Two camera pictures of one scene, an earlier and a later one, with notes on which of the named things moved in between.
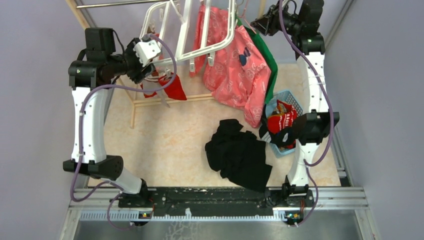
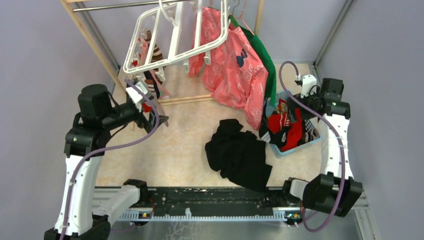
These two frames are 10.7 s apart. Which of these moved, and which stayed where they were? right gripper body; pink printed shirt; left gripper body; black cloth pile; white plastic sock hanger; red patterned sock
Moved: left gripper body; white plastic sock hanger; right gripper body
Stayed: black cloth pile; red patterned sock; pink printed shirt
